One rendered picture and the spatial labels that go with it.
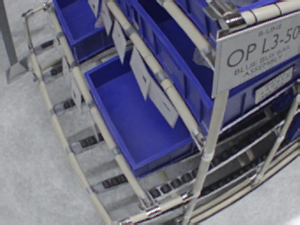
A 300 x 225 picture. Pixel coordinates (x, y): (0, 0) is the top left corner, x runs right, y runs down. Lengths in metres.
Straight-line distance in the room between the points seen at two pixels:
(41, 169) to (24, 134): 0.24
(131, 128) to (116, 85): 0.16
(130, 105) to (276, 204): 1.07
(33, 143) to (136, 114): 0.96
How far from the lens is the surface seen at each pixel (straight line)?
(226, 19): 0.85
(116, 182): 1.98
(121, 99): 1.79
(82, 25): 1.99
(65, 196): 2.45
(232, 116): 1.36
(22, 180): 2.53
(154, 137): 1.72
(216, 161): 1.70
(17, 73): 2.81
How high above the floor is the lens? 2.31
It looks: 64 degrees down
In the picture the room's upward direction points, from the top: 1 degrees clockwise
